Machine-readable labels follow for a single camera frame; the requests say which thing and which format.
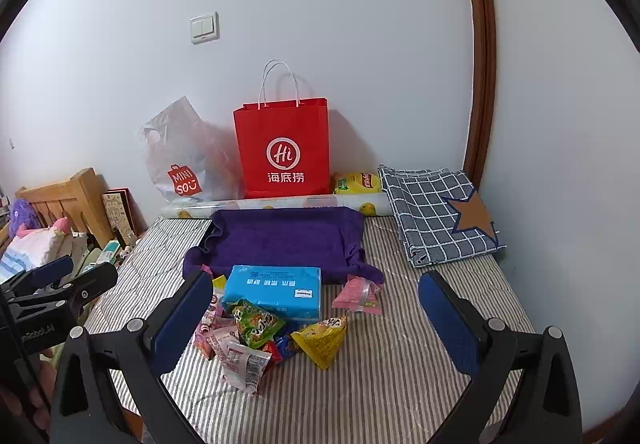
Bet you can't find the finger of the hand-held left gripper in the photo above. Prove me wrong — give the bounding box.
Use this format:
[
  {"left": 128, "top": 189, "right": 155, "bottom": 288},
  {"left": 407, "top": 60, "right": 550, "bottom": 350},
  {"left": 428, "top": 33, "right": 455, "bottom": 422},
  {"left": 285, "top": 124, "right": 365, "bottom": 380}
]
[
  {"left": 10, "top": 263, "right": 119, "bottom": 319},
  {"left": 0, "top": 255, "right": 75, "bottom": 297}
]

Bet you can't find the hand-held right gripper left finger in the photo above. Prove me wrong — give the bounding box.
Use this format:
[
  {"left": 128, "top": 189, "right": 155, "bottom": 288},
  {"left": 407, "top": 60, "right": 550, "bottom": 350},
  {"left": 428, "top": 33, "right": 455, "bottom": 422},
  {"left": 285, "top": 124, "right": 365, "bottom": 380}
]
[{"left": 50, "top": 269, "right": 215, "bottom": 444}]

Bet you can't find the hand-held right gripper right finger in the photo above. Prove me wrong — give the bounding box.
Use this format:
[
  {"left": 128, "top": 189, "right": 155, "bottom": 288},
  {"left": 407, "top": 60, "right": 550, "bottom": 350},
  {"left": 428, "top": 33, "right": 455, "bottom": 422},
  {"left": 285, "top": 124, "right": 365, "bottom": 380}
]
[{"left": 417, "top": 270, "right": 586, "bottom": 444}]

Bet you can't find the long red pink snack packet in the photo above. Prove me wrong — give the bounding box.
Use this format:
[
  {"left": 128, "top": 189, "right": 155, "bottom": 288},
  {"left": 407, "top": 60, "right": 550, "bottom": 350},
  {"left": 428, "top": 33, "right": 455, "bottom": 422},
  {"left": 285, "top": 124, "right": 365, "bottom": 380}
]
[{"left": 194, "top": 309, "right": 221, "bottom": 360}]

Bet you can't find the pink white snack packet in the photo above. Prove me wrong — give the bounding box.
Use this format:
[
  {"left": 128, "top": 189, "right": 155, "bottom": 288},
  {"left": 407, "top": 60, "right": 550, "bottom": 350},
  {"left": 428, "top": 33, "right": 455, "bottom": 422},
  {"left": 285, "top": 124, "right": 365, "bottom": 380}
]
[{"left": 205, "top": 324, "right": 241, "bottom": 362}]

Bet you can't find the yellow pink snack packet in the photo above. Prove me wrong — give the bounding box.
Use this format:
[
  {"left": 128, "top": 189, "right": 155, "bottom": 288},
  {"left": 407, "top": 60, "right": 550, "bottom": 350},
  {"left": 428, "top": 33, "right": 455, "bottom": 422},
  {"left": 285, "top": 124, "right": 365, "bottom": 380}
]
[{"left": 210, "top": 275, "right": 228, "bottom": 319}]

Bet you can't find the green snack packet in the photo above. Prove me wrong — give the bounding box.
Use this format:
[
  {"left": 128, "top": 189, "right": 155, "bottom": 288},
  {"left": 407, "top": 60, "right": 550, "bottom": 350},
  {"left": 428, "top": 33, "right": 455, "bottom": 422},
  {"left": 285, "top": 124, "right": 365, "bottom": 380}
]
[{"left": 231, "top": 298, "right": 287, "bottom": 350}]

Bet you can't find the white red snack packet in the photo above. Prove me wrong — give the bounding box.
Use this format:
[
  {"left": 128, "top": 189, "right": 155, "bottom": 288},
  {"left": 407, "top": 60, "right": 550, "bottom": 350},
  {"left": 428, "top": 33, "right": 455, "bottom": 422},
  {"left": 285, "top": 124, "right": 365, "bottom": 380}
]
[{"left": 220, "top": 341, "right": 273, "bottom": 396}]

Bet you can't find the small red candy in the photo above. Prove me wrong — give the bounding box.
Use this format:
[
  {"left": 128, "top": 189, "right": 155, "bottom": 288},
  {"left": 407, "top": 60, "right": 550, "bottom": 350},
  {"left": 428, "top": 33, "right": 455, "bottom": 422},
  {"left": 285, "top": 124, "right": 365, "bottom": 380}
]
[{"left": 260, "top": 341, "right": 286, "bottom": 365}]

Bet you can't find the small blue candy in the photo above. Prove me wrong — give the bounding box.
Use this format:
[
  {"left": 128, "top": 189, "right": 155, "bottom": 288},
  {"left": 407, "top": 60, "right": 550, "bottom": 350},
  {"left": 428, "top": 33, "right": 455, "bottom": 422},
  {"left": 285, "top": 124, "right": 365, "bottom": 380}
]
[{"left": 275, "top": 334, "right": 303, "bottom": 357}]

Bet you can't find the purple towel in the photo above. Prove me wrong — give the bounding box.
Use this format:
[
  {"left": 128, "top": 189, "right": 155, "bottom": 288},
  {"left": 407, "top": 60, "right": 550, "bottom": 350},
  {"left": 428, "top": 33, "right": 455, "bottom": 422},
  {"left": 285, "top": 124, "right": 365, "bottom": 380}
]
[{"left": 182, "top": 206, "right": 385, "bottom": 285}]

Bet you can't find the person's left hand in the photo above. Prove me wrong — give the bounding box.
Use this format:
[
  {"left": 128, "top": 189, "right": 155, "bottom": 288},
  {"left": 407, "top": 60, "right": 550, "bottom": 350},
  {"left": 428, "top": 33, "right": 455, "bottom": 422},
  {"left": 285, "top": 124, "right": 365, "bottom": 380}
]
[{"left": 0, "top": 366, "right": 53, "bottom": 431}]

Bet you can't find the teal white tube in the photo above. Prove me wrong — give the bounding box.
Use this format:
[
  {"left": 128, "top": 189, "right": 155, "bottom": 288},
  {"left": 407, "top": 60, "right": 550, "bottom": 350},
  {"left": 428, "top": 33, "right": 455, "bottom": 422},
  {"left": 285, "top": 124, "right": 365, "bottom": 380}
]
[{"left": 97, "top": 241, "right": 123, "bottom": 267}]

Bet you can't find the pastel cartoon print pillow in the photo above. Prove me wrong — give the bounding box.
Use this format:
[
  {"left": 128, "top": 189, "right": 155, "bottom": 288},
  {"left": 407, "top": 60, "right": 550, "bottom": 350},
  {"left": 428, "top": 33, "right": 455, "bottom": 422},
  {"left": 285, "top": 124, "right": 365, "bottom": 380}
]
[{"left": 0, "top": 216, "right": 71, "bottom": 282}]

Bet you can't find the purple plush toy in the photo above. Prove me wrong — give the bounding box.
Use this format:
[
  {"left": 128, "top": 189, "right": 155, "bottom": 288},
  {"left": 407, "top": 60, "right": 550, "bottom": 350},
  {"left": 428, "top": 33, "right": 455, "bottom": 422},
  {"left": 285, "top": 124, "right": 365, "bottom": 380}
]
[{"left": 7, "top": 198, "right": 43, "bottom": 237}]

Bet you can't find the brown book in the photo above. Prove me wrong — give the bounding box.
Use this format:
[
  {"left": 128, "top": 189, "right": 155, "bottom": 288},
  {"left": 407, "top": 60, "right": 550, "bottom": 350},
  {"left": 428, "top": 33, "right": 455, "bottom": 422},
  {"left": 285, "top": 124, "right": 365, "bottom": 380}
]
[{"left": 101, "top": 188, "right": 147, "bottom": 245}]

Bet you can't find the grey striped bed cover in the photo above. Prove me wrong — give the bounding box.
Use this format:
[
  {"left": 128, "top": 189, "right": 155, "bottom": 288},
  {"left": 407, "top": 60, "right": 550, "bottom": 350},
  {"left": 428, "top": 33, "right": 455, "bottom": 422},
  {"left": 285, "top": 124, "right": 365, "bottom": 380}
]
[{"left": 82, "top": 216, "right": 538, "bottom": 444}]

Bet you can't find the wooden headboard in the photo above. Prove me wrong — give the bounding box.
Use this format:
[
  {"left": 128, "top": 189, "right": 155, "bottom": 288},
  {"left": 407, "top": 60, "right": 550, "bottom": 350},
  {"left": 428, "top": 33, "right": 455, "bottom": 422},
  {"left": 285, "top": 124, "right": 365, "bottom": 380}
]
[{"left": 15, "top": 168, "right": 116, "bottom": 249}]

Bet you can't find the blue tissue pack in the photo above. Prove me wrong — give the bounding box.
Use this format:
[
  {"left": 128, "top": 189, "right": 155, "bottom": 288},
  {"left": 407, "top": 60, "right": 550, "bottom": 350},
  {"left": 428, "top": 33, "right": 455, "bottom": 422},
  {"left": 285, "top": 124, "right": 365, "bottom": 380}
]
[{"left": 221, "top": 265, "right": 322, "bottom": 323}]

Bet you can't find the white fruit print roll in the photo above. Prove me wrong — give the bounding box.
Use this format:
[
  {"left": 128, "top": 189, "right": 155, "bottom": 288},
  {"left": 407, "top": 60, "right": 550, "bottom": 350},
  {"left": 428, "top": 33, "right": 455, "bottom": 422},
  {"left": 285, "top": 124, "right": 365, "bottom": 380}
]
[{"left": 160, "top": 194, "right": 393, "bottom": 221}]

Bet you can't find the grey checkered star cloth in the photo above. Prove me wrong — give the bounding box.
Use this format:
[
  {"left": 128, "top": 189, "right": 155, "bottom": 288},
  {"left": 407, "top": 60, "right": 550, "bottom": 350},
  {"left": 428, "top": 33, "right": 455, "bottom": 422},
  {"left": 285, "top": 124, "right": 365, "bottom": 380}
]
[{"left": 378, "top": 165, "right": 507, "bottom": 269}]

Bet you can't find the white plastic shopping bag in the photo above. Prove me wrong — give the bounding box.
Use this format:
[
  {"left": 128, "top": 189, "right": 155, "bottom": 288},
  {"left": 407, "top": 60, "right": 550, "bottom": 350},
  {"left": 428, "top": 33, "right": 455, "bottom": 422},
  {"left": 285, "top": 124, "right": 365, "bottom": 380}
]
[{"left": 136, "top": 96, "right": 246, "bottom": 205}]

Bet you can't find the yellow drink packet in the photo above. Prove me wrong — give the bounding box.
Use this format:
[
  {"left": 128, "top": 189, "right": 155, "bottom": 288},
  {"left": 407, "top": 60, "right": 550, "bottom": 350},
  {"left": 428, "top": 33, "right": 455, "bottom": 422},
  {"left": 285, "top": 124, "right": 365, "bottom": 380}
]
[{"left": 333, "top": 172, "right": 382, "bottom": 195}]

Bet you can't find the red paper bag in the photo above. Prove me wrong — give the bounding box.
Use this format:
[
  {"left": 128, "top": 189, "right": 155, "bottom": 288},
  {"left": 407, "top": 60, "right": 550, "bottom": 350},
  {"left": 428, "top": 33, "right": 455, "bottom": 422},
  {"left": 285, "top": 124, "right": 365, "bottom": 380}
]
[{"left": 233, "top": 58, "right": 332, "bottom": 199}]

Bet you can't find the brown wooden door frame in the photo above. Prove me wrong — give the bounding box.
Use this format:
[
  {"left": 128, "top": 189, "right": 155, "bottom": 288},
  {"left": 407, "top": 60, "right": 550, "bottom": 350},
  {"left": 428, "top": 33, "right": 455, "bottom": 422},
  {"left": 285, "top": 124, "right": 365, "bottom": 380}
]
[{"left": 455, "top": 0, "right": 498, "bottom": 175}]

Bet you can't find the white wall light switch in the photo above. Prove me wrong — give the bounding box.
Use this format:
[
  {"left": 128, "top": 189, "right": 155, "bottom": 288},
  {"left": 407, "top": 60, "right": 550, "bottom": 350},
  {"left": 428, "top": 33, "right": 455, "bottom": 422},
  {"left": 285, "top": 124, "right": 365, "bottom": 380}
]
[{"left": 190, "top": 12, "right": 220, "bottom": 44}]

